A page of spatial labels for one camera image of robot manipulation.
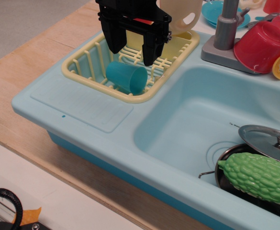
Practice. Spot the black device base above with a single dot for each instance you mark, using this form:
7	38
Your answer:
31	226

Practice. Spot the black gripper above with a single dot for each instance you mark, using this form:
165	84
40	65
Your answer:
143	17

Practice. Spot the teal plastic plate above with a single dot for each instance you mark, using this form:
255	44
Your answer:
211	10

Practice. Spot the light blue toy sink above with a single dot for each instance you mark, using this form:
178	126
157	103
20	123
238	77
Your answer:
169	144

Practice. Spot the grey toy faucet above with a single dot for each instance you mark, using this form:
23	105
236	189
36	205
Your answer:
219	49

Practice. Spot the red plastic bowl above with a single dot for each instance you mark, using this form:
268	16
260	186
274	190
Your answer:
259	48

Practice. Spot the steel pot lid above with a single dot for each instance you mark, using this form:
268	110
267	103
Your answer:
264	140

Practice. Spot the orange tape piece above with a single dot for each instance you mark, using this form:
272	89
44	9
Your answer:
30	216

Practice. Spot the steel pot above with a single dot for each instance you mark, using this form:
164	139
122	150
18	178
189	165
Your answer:
223	183

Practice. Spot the teal plastic cup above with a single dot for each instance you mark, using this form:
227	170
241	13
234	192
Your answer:
130	78

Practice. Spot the green bitter gourd toy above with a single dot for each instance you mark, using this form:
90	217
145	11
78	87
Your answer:
254	174

